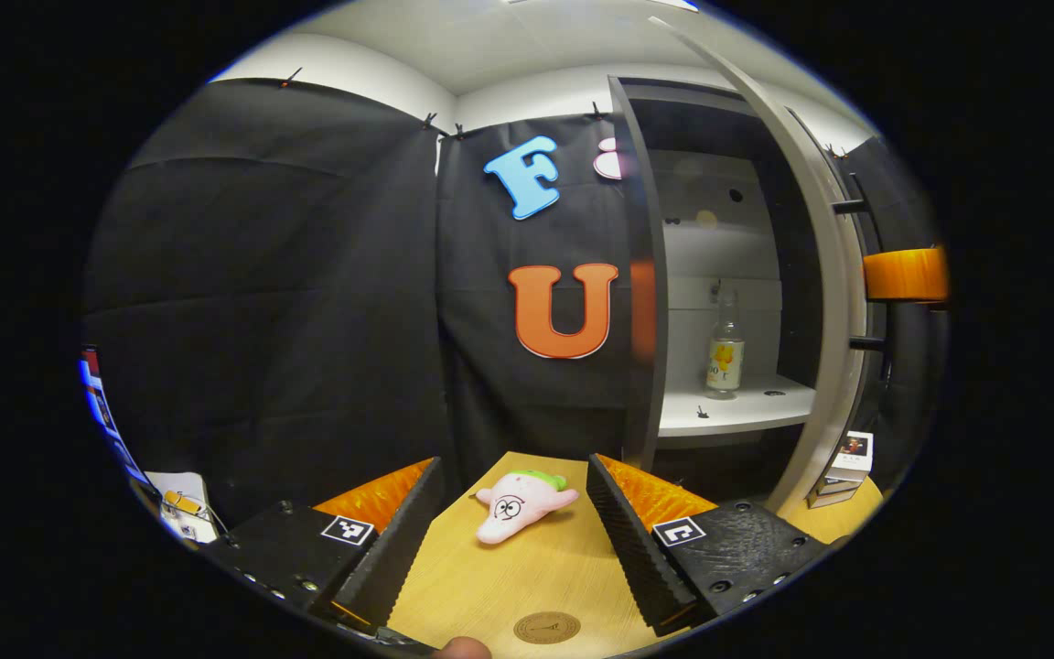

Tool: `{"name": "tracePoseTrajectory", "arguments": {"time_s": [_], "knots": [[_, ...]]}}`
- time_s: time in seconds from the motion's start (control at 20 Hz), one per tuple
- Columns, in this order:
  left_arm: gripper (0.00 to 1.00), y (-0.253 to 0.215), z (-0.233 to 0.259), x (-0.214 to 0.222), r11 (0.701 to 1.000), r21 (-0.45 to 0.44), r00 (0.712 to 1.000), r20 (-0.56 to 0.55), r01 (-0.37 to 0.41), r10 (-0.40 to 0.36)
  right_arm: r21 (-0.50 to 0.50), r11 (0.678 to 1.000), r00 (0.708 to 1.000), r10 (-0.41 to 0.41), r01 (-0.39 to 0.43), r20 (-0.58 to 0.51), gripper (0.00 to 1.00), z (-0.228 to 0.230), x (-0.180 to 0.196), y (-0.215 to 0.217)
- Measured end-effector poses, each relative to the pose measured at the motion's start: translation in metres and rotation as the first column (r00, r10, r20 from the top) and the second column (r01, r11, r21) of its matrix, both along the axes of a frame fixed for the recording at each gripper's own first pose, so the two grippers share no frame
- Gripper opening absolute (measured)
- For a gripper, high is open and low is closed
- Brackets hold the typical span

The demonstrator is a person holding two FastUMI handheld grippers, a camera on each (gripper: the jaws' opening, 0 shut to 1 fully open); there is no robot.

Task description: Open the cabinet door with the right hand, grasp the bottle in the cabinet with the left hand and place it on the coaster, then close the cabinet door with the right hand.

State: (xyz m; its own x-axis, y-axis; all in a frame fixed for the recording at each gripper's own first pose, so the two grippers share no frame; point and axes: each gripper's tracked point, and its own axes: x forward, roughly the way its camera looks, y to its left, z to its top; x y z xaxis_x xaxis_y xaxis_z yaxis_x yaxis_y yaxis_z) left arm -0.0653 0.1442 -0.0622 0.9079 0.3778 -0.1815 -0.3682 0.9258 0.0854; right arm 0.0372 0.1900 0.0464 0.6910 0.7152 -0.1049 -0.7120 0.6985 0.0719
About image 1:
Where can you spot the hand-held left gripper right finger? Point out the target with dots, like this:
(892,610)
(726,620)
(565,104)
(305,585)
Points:
(632,540)

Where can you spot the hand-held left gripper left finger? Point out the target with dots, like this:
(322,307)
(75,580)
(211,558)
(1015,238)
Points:
(399,549)

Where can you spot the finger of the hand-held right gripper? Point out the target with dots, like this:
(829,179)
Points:
(902,275)

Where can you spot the beige cabinet door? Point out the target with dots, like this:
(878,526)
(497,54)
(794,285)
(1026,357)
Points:
(833,275)

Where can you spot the round brown coaster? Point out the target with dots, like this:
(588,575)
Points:
(546,628)

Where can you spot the clear bottle with yellow label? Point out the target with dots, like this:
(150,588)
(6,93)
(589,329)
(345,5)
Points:
(725,357)

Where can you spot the pink star plush toy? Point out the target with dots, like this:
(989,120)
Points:
(518,503)

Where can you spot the small white photo box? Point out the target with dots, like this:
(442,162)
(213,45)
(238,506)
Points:
(843,471)

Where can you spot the black backdrop cloth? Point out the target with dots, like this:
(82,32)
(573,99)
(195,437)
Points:
(262,320)

